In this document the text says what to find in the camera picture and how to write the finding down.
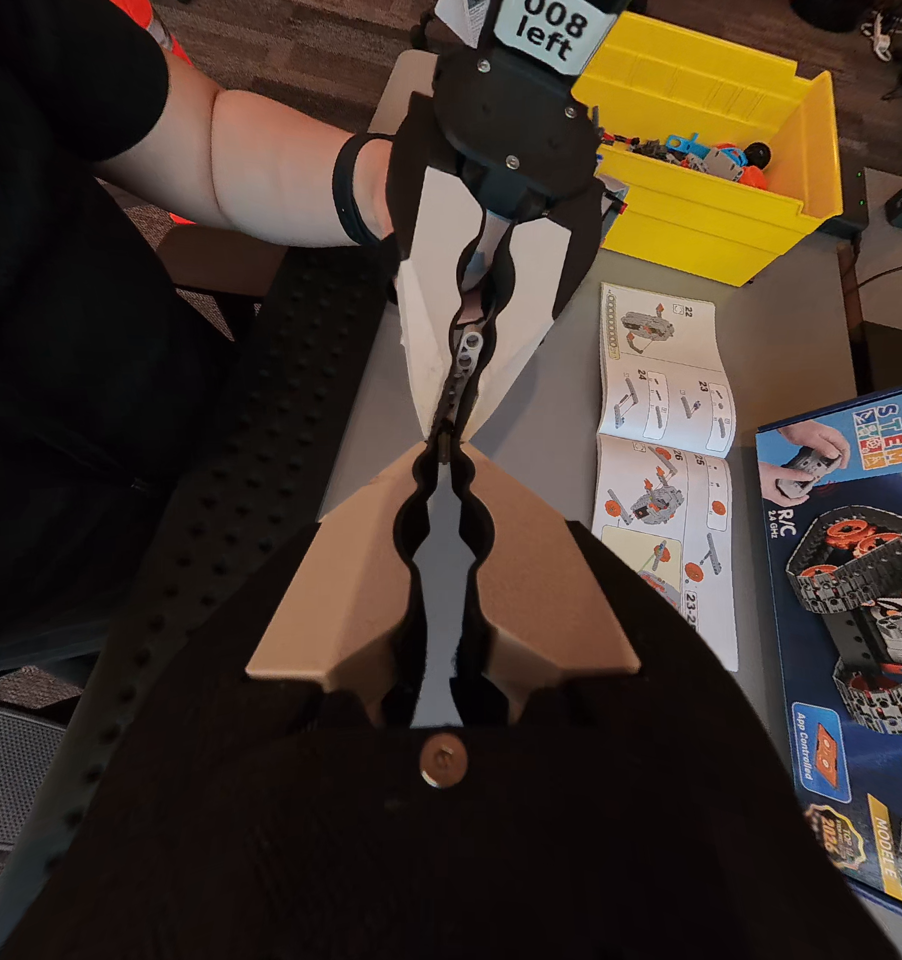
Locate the person's left forearm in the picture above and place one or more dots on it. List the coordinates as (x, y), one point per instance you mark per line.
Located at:
(255, 165)

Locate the grey beam with blue pins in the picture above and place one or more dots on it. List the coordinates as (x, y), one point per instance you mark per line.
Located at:
(469, 349)

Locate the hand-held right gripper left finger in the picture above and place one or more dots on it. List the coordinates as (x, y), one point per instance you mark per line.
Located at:
(331, 600)

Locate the black garment with green patch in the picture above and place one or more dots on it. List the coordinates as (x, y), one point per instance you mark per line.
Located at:
(45, 337)

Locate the yellow plastic bin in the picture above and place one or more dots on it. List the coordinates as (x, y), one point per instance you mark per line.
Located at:
(706, 217)

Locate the blue robot kit box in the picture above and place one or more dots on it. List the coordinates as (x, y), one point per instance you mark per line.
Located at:
(856, 637)

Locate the black ribbed tyre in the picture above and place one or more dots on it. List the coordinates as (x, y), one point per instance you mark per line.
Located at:
(758, 154)

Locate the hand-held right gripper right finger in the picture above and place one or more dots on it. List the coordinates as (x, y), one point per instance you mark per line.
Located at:
(556, 600)

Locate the black dimpled chair part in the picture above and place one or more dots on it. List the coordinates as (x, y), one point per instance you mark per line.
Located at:
(255, 465)

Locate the orange traffic cone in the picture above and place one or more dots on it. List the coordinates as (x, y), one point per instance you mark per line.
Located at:
(158, 30)

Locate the dark flat box device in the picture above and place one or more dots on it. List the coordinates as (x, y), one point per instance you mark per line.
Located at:
(848, 217)

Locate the black wristband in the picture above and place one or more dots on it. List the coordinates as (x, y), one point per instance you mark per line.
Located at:
(346, 187)

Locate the open instruction booklet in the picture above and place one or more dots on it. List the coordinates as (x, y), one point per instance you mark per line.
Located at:
(661, 360)

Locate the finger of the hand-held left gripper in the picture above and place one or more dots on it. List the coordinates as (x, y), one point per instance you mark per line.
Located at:
(529, 300)
(428, 300)

